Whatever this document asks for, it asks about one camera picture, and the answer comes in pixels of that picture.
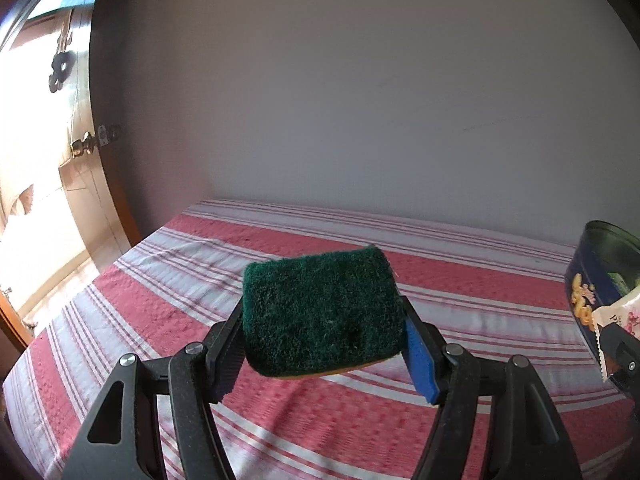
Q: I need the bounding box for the green white tissue pack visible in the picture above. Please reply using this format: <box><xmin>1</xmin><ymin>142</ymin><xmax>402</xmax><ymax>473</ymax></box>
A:
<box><xmin>608</xmin><ymin>273</ymin><xmax>630</xmax><ymax>296</ymax></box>

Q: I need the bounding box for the pink floral snack packet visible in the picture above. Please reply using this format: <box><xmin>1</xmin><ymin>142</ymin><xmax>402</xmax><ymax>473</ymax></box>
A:
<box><xmin>592</xmin><ymin>287</ymin><xmax>639</xmax><ymax>380</ymax></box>

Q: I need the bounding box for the brown wooden door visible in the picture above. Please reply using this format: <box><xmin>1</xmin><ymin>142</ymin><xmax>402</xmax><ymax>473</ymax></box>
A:
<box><xmin>18</xmin><ymin>0</ymin><xmax>141</xmax><ymax>273</ymax></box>

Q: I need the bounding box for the yellow green sponge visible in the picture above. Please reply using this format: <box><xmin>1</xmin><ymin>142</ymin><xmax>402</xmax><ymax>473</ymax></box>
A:
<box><xmin>243</xmin><ymin>246</ymin><xmax>405</xmax><ymax>378</ymax></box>

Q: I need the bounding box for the brass door knob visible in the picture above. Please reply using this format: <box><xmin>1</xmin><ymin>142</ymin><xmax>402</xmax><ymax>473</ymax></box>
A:
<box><xmin>70</xmin><ymin>131</ymin><xmax>96</xmax><ymax>158</ymax></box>

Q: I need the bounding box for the blue cookie tin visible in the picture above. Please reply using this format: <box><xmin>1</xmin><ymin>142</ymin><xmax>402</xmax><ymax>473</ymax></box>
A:
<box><xmin>565</xmin><ymin>220</ymin><xmax>640</xmax><ymax>338</ymax></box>

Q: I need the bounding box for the black door hook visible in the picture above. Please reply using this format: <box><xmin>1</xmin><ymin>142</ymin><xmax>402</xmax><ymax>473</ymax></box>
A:
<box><xmin>48</xmin><ymin>51</ymin><xmax>76</xmax><ymax>93</ymax></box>

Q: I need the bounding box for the red white striped bedspread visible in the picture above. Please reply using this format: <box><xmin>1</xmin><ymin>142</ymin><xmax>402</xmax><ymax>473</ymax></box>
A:
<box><xmin>1</xmin><ymin>200</ymin><xmax>639</xmax><ymax>479</ymax></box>

